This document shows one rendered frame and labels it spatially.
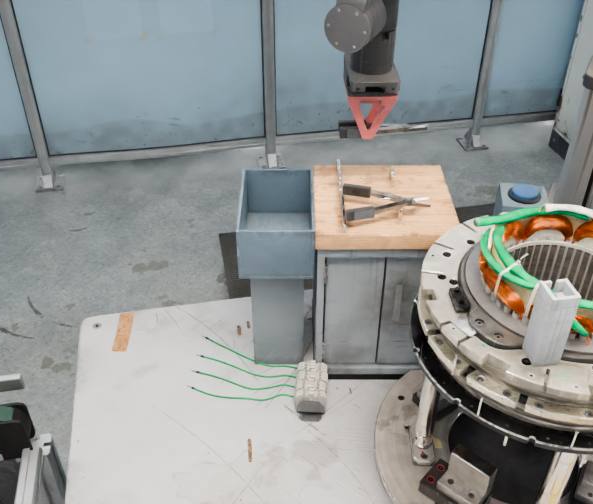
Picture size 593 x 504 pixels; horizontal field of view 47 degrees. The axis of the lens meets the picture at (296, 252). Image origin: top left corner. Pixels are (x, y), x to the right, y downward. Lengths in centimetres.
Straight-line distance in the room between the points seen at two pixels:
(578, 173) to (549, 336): 60
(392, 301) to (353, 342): 10
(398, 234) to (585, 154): 44
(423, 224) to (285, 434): 37
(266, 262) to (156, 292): 158
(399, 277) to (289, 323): 20
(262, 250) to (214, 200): 204
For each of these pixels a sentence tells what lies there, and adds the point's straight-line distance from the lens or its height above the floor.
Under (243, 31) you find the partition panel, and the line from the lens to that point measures 296.
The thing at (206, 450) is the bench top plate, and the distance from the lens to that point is 103.
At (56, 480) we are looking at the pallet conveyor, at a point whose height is 60.
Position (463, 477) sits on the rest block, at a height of 84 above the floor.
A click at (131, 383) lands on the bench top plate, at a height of 78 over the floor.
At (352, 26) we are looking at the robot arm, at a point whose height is 133.
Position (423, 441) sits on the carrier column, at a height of 83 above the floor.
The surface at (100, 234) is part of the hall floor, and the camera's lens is 286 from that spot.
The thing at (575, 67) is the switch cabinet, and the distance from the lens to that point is 337.
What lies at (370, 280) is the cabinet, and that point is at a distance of 98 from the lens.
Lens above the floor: 160
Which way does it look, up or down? 37 degrees down
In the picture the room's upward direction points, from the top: straight up
